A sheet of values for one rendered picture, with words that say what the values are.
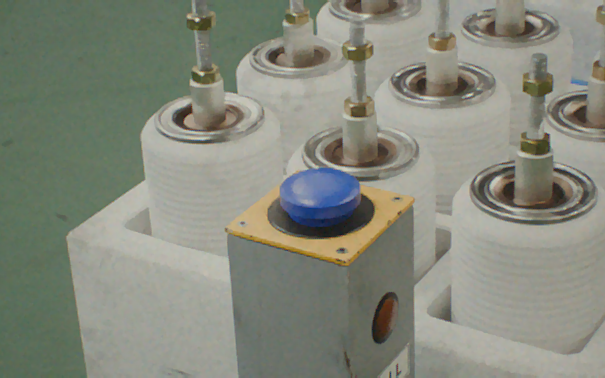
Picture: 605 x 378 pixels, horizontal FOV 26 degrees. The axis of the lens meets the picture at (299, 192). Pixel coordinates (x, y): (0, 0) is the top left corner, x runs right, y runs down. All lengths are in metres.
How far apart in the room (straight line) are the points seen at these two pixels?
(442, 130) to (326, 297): 0.30
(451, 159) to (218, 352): 0.21
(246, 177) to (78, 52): 0.86
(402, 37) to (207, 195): 0.25
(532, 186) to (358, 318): 0.19
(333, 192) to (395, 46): 0.43
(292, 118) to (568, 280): 0.27
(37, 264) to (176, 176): 0.40
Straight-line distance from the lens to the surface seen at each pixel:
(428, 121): 0.91
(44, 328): 1.17
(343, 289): 0.63
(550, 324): 0.80
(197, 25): 0.88
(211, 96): 0.90
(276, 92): 0.97
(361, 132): 0.84
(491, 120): 0.93
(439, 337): 0.80
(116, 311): 0.94
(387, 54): 1.06
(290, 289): 0.65
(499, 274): 0.79
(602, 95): 0.89
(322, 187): 0.65
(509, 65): 1.01
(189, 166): 0.88
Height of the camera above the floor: 0.64
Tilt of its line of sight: 29 degrees down
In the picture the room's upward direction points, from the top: 3 degrees counter-clockwise
